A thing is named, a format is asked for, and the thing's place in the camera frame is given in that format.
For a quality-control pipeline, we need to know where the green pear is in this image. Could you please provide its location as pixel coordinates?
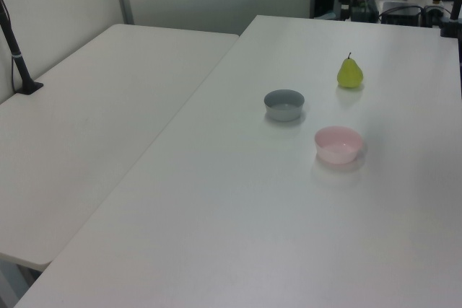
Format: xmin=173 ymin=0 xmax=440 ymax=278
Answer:
xmin=336 ymin=52 xmax=365 ymax=89

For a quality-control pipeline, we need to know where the grey bowl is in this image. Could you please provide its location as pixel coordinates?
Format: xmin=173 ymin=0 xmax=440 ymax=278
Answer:
xmin=263 ymin=89 xmax=306 ymax=123

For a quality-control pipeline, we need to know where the pink bowl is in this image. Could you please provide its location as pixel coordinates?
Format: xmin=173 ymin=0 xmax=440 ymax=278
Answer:
xmin=313 ymin=126 xmax=363 ymax=165

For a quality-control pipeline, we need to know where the dark green device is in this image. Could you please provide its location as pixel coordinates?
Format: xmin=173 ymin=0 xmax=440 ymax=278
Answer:
xmin=351 ymin=0 xmax=379 ymax=23

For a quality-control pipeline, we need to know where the black box device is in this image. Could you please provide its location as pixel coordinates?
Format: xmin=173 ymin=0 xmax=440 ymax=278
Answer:
xmin=381 ymin=1 xmax=424 ymax=27

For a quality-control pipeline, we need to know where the thin black stand cable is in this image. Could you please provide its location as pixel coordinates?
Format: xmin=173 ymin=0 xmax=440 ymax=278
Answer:
xmin=9 ymin=56 xmax=19 ymax=92

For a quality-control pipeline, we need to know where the black camera stand with base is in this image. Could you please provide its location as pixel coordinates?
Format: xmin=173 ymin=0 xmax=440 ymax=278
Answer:
xmin=0 ymin=0 xmax=45 ymax=96

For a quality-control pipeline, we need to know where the black clamp camera stand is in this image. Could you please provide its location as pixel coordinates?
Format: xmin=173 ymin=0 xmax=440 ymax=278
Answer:
xmin=439 ymin=0 xmax=462 ymax=39

